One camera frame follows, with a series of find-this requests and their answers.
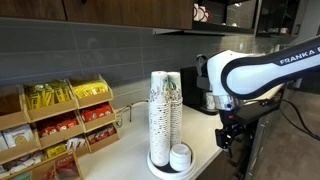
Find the yellow tea packets, tall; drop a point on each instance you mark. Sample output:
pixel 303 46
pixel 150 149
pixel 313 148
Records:
pixel 46 95

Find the black silver coffee machine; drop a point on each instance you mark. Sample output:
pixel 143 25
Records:
pixel 190 86

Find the yellow tea packets, flat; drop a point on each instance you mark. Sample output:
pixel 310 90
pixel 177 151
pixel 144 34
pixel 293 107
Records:
pixel 90 89

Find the white sweetener box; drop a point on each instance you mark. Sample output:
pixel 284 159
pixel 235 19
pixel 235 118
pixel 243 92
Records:
pixel 18 135

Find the red packets, wide pile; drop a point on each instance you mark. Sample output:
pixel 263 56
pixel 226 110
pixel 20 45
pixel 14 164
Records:
pixel 58 126

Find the wooden packet organizer rack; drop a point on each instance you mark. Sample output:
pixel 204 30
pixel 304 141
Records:
pixel 96 100

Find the red snack bag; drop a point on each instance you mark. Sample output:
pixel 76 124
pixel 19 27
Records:
pixel 66 166

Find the dark open wall shelf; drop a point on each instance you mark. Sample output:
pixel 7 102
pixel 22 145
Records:
pixel 220 28

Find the yellow and white sachets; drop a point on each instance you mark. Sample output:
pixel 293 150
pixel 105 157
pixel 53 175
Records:
pixel 65 146

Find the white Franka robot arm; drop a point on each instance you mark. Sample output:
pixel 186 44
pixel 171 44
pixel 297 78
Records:
pixel 266 70

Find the dark wooden upper cabinet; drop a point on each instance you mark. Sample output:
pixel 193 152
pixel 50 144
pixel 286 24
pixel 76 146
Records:
pixel 116 13

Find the patterned paper cup stack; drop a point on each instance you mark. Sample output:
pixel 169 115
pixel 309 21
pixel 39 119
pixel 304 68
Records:
pixel 176 110
pixel 159 126

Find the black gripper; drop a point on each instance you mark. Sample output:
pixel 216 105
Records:
pixel 230 130

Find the red packets, large pile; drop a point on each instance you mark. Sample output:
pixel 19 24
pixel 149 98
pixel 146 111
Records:
pixel 96 112

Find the dark lower cabinets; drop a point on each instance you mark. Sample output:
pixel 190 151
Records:
pixel 263 140

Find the round white cup tray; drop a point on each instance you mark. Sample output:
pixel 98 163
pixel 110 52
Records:
pixel 188 173

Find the white red mugs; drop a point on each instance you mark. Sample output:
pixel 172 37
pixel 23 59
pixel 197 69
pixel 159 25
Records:
pixel 201 13

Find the red packets, dark pile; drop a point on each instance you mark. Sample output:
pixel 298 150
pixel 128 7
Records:
pixel 101 134

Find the white creamer cups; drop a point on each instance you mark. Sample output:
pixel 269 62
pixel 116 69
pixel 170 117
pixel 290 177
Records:
pixel 23 163

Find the white cup lid stack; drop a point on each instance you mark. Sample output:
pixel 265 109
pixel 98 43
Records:
pixel 180 156

